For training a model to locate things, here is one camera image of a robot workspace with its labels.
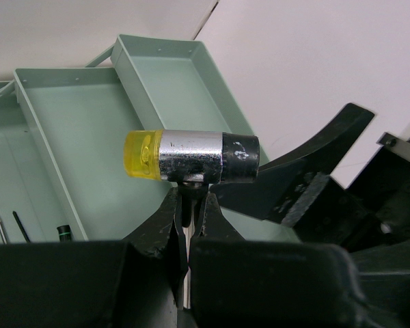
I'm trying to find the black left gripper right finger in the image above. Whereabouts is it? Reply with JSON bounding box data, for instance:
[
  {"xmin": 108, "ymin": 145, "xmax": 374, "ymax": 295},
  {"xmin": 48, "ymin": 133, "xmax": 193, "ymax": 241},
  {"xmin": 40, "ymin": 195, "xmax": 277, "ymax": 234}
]
[{"xmin": 191, "ymin": 103, "xmax": 410, "ymax": 327}]

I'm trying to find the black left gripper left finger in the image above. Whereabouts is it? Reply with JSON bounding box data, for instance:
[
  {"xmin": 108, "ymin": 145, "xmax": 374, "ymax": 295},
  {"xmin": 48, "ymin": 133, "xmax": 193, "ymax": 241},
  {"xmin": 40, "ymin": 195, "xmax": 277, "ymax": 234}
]
[{"xmin": 0, "ymin": 188, "xmax": 187, "ymax": 327}]

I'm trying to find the red handled screwdriver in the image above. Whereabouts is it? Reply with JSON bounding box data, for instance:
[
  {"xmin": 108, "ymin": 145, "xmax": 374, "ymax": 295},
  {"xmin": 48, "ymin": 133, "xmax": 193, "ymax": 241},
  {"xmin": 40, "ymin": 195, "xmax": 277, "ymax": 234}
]
[{"xmin": 12, "ymin": 211, "xmax": 31, "ymax": 243}]

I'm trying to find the small hammer black handle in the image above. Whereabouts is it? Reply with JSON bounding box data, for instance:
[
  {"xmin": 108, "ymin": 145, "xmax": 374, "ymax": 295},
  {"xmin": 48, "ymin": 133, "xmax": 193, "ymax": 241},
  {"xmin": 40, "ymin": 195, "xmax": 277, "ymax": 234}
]
[{"xmin": 122, "ymin": 128, "xmax": 260, "ymax": 310}]

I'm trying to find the large green handled screwdriver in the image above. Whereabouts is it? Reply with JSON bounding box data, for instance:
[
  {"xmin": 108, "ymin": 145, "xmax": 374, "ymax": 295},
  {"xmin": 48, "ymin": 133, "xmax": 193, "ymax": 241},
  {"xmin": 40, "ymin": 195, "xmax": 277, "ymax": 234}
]
[{"xmin": 0, "ymin": 217, "xmax": 8, "ymax": 245}]

